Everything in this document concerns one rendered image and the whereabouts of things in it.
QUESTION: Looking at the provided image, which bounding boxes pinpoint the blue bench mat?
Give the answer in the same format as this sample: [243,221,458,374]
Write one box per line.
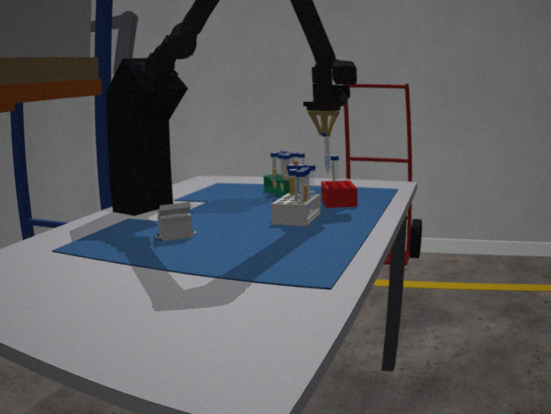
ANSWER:
[52,183,398,289]

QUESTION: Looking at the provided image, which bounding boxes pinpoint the red tube rack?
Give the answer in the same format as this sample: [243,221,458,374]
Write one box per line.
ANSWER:
[321,181,358,208]

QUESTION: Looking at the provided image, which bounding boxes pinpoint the green test tube rack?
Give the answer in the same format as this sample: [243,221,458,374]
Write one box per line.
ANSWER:
[264,175,290,197]

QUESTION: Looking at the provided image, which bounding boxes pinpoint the white tube rack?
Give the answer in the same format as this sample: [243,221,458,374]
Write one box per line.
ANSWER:
[271,193,320,226]

